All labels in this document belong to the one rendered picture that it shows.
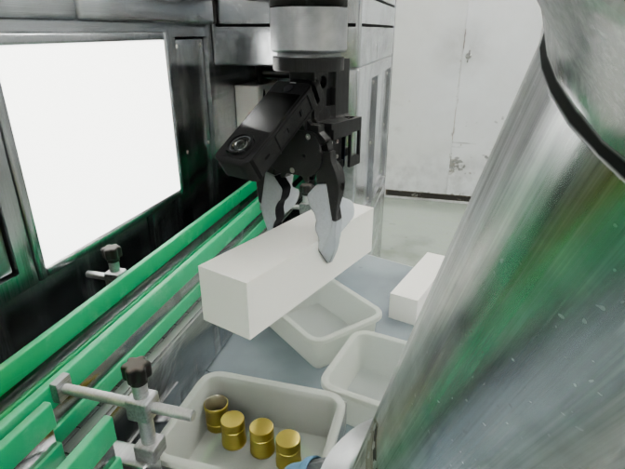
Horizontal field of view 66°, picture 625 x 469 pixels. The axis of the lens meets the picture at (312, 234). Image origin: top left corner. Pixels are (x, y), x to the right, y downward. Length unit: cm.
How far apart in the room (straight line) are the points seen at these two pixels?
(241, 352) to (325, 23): 66
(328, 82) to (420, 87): 345
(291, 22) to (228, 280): 24
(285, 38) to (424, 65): 349
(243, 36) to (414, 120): 284
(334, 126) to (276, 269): 15
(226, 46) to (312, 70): 83
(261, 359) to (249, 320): 49
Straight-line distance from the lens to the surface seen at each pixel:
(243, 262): 47
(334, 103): 52
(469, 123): 399
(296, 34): 47
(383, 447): 17
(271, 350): 96
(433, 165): 406
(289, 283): 49
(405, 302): 103
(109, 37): 92
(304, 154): 49
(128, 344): 73
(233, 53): 129
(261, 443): 72
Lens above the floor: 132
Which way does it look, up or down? 23 degrees down
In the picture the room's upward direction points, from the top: straight up
